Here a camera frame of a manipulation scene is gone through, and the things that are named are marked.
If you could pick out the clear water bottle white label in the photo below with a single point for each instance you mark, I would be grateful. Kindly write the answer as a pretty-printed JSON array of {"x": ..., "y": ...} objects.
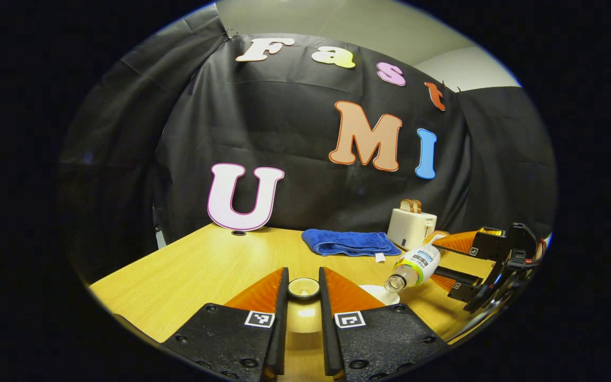
[{"x": 419, "y": 262}]

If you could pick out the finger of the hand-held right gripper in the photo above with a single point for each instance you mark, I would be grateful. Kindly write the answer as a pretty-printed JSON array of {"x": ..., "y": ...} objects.
[
  {"x": 488, "y": 245},
  {"x": 464, "y": 278}
]

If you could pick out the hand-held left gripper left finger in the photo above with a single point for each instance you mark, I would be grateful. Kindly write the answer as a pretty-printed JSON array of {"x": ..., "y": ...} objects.
[{"x": 283, "y": 329}]

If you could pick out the toast bread slice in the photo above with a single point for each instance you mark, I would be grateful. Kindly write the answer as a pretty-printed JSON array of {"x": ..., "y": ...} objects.
[
  {"x": 417, "y": 206},
  {"x": 406, "y": 206}
]

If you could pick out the cream teacup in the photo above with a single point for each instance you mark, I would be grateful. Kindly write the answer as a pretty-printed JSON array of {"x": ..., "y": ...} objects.
[{"x": 377, "y": 293}]

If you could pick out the folded blue towel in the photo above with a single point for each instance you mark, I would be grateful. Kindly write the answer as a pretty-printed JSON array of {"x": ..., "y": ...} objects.
[{"x": 348, "y": 241}]

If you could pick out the metal binder clip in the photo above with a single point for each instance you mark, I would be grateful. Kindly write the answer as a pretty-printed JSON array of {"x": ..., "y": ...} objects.
[{"x": 229, "y": 33}]

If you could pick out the black backdrop cloth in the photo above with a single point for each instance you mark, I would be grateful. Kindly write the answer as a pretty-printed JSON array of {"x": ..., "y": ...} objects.
[{"x": 295, "y": 180}]

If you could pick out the white toaster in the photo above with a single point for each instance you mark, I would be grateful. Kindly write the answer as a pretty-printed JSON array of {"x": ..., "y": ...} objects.
[{"x": 409, "y": 229}]

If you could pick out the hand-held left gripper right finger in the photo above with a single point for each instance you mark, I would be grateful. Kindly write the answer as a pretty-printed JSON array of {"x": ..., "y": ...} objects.
[{"x": 326, "y": 329}]

